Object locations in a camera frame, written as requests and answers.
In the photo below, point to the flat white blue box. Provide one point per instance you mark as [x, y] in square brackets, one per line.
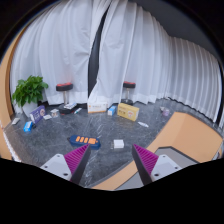
[70, 106]

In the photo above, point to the white box orange stripe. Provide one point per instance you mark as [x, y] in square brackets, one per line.
[97, 107]

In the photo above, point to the small white packet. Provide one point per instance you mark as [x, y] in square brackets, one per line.
[15, 121]

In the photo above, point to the small blue white box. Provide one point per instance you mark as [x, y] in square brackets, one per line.
[112, 110]

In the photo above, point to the blue power strip orange sockets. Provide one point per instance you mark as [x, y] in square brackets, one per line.
[85, 140]

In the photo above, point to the small white printed box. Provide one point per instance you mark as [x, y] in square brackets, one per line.
[54, 113]

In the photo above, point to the white charger block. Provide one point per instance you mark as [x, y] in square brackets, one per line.
[119, 144]

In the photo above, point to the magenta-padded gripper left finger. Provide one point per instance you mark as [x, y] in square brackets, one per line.
[56, 165]

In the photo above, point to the small purple cup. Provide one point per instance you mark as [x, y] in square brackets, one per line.
[166, 112]

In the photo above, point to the purple box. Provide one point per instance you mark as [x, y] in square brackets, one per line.
[37, 114]

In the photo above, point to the white curtain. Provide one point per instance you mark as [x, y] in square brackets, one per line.
[150, 60]
[60, 46]

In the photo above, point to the white tube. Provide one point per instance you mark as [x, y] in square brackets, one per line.
[143, 124]

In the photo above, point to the black stool red-edged seat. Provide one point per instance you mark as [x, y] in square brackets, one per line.
[64, 87]
[129, 84]

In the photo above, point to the flat white card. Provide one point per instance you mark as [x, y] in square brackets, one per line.
[47, 117]

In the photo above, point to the yellow cardboard box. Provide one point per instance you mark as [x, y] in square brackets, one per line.
[128, 111]

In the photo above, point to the green potted plant white pot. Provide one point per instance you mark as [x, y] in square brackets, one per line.
[30, 90]

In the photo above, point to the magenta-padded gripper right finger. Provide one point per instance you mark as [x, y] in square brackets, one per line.
[163, 165]

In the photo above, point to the white marker pen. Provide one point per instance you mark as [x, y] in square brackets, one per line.
[77, 110]

